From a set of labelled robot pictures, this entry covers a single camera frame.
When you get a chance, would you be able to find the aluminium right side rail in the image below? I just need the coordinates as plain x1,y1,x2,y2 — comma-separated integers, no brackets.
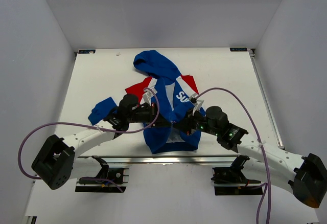
248,49,285,149

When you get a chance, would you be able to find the blue red white jacket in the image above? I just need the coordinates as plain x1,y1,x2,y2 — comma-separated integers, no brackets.
87,50,206,154

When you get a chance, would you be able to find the aluminium front table rail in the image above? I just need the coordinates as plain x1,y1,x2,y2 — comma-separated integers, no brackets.
47,153,289,164

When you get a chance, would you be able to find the right blue corner label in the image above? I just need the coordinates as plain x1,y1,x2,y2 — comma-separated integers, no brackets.
229,47,248,52

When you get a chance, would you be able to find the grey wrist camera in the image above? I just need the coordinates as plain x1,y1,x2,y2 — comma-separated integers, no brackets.
189,93,204,115
142,87,157,105

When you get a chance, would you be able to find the blue corner label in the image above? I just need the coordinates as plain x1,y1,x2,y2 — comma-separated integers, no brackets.
229,47,248,52
78,49,96,54

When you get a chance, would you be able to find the left blue corner label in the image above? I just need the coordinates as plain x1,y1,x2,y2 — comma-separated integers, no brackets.
78,49,96,54

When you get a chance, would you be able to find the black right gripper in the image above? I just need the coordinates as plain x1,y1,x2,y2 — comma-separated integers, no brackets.
173,106,220,136

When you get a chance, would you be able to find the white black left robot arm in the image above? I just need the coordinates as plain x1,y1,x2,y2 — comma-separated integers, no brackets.
32,94,170,190

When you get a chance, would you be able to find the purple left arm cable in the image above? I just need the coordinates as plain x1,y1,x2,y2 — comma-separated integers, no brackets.
17,87,160,193

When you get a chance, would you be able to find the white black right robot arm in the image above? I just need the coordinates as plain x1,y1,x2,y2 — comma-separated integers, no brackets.
173,106,326,208

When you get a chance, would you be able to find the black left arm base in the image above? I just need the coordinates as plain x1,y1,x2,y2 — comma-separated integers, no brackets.
71,156,129,193

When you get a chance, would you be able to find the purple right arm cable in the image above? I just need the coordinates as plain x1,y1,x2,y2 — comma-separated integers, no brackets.
190,87,271,224

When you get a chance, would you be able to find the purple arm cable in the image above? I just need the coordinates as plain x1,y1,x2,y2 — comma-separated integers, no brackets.
17,87,160,193
190,87,271,224

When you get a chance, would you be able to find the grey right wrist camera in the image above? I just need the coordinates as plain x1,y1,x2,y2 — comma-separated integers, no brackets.
189,93,204,115

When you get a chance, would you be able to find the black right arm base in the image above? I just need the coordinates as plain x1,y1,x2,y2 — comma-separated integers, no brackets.
211,155,263,196

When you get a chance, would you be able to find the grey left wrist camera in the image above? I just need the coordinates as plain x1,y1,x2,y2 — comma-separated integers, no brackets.
142,87,157,105

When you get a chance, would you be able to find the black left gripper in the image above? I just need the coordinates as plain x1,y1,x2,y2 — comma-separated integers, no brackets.
127,102,171,128

